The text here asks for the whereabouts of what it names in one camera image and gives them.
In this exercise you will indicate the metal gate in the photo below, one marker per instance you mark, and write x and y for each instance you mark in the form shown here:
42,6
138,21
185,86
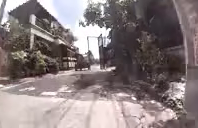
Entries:
101,50

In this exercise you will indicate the dark vehicle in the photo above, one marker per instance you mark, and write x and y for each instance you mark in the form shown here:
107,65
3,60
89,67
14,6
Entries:
82,62

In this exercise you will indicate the large tree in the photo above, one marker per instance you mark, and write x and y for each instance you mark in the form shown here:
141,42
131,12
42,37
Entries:
127,40

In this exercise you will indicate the grey asphalt road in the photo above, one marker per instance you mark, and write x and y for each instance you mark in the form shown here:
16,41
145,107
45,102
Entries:
70,106

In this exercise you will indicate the building with balcony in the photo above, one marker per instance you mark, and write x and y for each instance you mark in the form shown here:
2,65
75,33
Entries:
43,30

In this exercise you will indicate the row of bushes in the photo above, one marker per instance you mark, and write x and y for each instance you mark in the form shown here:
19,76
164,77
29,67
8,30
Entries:
27,61

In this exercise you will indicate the pale rubble heap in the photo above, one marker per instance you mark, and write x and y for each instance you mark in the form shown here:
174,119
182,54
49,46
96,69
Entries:
173,96

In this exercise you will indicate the thick concrete pole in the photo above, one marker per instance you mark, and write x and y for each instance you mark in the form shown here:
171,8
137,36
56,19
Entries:
197,83

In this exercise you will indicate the grey wall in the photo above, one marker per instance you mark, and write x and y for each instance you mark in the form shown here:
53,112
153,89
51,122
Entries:
175,56

